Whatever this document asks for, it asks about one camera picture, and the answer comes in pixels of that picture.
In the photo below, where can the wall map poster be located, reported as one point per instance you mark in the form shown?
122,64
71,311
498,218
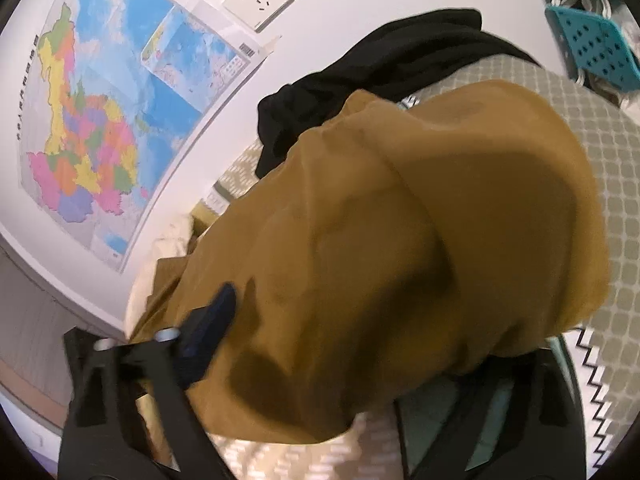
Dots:
115,110

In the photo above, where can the teal plastic basket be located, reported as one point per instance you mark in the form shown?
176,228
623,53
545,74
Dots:
595,40

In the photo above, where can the mustard brown shirt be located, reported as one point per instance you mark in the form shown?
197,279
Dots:
400,240

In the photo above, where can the cream bedding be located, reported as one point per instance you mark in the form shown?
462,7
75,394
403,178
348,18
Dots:
167,245

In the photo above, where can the black cloth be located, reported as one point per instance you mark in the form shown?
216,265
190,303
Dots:
380,65

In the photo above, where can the white wall socket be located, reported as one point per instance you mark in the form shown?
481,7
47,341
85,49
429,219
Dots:
260,0

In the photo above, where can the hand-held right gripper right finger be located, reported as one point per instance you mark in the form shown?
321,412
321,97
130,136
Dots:
555,410

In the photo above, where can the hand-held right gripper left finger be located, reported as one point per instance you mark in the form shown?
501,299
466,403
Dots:
220,307

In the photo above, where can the zigzag patterned blanket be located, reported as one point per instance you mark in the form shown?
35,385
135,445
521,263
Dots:
600,375

